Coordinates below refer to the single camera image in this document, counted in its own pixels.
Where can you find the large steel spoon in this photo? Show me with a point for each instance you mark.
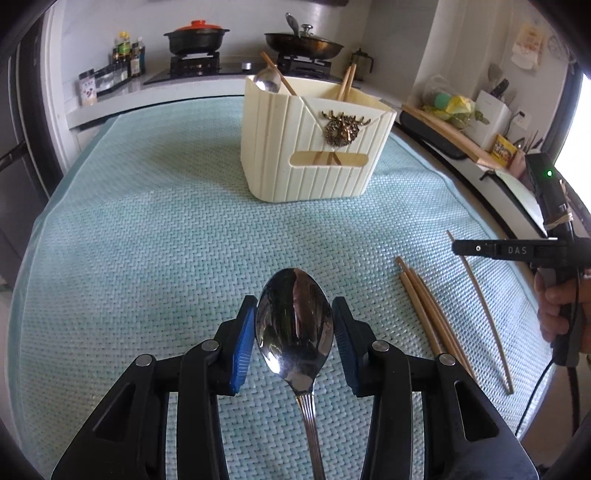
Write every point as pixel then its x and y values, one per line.
pixel 295 318

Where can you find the yellow snack packet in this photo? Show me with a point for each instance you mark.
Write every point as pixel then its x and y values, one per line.
pixel 503 150

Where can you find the dark sauce bottle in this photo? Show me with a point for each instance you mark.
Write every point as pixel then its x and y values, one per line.
pixel 136 60

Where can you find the cream ribbed utensil holder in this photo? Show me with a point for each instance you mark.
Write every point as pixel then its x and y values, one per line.
pixel 295 147

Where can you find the small steel spoon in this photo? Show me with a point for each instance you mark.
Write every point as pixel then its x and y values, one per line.
pixel 267 81

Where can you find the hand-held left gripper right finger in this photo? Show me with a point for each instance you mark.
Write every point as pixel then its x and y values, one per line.
pixel 344 350

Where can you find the dark french press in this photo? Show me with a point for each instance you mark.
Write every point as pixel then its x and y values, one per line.
pixel 362 62

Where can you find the white knife holder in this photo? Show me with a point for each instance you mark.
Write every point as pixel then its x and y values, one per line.
pixel 489 115

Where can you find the thin pale chopstick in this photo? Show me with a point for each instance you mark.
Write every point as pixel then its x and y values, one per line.
pixel 485 318

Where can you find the light blue woven table cloth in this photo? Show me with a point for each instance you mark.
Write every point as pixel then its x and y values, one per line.
pixel 161 240

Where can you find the row of spice jars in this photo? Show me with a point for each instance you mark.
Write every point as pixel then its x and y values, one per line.
pixel 101 83

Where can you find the black gas stove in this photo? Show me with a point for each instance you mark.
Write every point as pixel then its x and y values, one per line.
pixel 231 69

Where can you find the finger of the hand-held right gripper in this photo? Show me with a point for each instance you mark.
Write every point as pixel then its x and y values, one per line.
pixel 508 250

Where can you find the person's right hand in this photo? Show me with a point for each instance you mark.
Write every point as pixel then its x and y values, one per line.
pixel 549 304

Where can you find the yellow wall hanging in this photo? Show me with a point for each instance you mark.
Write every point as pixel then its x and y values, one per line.
pixel 527 44

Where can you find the clear plastic bag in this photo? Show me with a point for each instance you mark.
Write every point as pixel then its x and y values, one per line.
pixel 450 104

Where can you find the black wok with glass lid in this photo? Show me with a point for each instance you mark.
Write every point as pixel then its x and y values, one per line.
pixel 304 44

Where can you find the black clay pot orange lid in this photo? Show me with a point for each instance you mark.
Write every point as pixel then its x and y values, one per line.
pixel 196 39

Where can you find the pale green cutting board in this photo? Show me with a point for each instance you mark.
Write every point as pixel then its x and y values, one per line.
pixel 521 198

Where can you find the wooden cutting board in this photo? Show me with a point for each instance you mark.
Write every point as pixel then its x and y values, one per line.
pixel 452 138

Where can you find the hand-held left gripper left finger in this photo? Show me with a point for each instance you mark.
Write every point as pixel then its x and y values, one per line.
pixel 243 350

